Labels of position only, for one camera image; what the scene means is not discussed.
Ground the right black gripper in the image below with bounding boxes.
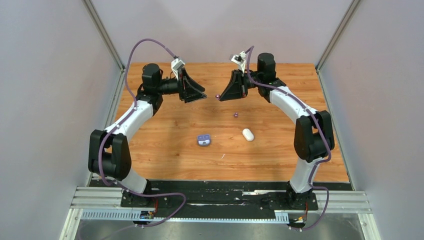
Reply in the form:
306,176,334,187
220,69,263,101

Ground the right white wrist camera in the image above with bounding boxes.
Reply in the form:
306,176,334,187
229,51,247,73

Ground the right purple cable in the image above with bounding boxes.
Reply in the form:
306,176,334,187
243,45,333,231

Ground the purple earbud charging case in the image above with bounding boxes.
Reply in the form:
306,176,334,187
196,134,212,147

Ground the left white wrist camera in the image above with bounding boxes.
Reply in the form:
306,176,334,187
170,57,186,80

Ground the white earbud charging case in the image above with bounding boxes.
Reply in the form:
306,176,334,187
241,128,255,142

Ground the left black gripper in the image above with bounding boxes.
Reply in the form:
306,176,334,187
156,68,207,104

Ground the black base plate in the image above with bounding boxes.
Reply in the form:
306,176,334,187
120,180,318,219

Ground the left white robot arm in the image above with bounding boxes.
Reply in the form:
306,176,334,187
88,62,207,207

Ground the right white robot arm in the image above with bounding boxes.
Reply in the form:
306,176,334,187
219,50,335,209

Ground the aluminium frame rail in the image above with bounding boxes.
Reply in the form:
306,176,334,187
60,187,380,240

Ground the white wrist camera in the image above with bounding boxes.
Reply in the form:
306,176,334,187
229,51,247,73
170,57,186,80

